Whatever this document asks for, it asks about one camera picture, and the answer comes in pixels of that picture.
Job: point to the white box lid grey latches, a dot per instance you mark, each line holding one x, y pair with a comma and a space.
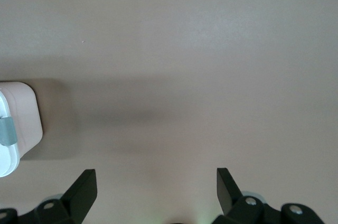
6, 160

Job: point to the pink plastic storage box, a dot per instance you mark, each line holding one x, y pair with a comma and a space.
26, 118

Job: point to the brown table mat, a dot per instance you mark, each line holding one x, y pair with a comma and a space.
185, 36

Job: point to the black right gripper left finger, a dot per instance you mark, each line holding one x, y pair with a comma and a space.
79, 197

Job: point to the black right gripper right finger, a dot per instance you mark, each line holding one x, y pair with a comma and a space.
229, 197

